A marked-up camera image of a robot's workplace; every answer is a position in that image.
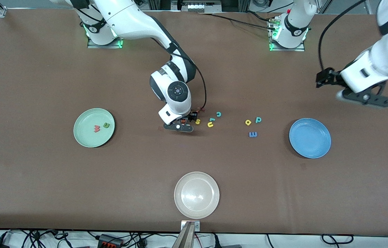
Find looped black cable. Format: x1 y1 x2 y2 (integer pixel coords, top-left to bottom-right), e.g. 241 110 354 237
321 234 354 246

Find aluminium camera pole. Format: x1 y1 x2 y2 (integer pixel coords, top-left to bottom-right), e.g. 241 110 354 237
171 222 197 248

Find silver pole bracket plate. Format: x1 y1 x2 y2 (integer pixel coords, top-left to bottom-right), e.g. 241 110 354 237
181 220 200 232

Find green plate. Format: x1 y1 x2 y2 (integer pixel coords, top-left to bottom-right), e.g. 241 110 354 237
73 108 115 148

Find blue plate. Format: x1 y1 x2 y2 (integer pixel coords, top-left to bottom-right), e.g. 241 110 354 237
289 118 332 159

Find black power strip red switches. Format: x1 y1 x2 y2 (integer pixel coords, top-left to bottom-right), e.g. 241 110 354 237
98 234 124 247

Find grey power strip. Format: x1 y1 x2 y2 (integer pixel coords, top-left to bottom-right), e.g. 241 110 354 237
187 3 212 12

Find long black table cable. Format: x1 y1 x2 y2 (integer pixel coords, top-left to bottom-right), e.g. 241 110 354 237
197 11 277 31

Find beige plate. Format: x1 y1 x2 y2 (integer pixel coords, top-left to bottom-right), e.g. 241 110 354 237
174 172 220 219

